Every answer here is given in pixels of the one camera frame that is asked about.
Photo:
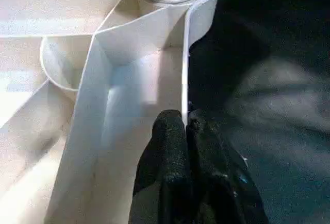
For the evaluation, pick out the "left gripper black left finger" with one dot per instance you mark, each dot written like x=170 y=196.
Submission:
x=165 y=172

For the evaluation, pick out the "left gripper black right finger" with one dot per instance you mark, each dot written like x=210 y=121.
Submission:
x=219 y=190

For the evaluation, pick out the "white plastic table top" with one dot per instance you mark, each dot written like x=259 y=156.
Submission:
x=64 y=92

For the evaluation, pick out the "black mat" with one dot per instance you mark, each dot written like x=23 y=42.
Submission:
x=270 y=92

